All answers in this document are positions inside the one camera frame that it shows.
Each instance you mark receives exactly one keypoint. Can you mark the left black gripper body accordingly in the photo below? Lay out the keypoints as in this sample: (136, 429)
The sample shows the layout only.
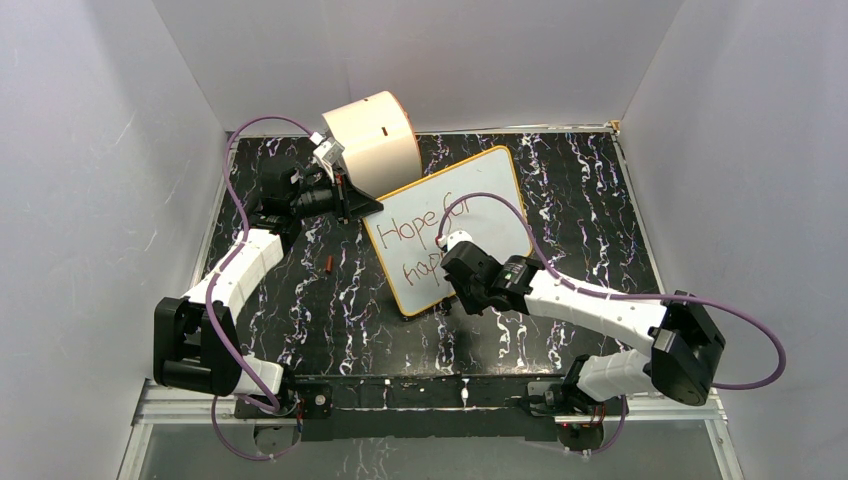
(341, 197)

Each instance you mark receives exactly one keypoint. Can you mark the yellow framed whiteboard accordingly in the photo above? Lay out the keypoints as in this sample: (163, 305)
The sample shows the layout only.
(404, 234)

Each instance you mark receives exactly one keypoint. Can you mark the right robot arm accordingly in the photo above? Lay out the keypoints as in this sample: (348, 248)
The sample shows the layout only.
(673, 346)

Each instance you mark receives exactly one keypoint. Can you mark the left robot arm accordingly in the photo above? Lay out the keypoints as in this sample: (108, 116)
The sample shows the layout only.
(196, 347)

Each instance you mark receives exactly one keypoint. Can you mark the beige cylindrical container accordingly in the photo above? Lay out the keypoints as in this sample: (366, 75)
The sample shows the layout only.
(380, 150)

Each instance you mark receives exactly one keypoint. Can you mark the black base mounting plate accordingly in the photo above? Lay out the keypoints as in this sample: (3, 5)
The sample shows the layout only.
(526, 407)

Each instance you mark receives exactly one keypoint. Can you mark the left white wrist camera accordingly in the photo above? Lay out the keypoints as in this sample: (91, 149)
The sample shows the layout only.
(326, 154)

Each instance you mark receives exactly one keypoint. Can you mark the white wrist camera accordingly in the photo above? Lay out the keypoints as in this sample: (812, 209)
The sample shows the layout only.
(326, 154)
(448, 241)

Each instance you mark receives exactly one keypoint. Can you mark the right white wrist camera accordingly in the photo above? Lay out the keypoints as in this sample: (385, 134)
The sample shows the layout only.
(448, 241)

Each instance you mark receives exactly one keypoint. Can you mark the aluminium frame rail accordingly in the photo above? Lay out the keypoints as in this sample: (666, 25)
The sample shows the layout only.
(326, 397)

